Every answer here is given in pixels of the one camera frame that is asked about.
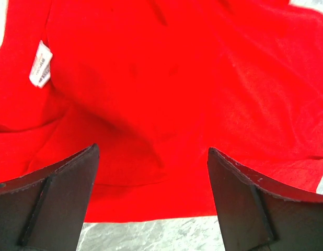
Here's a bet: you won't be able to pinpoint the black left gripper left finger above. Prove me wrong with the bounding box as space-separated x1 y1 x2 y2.
0 144 99 250

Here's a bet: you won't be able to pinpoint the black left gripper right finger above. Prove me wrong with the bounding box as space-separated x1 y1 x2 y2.
207 148 323 251

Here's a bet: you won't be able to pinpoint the bright red t-shirt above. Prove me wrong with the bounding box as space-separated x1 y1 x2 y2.
0 1 323 223

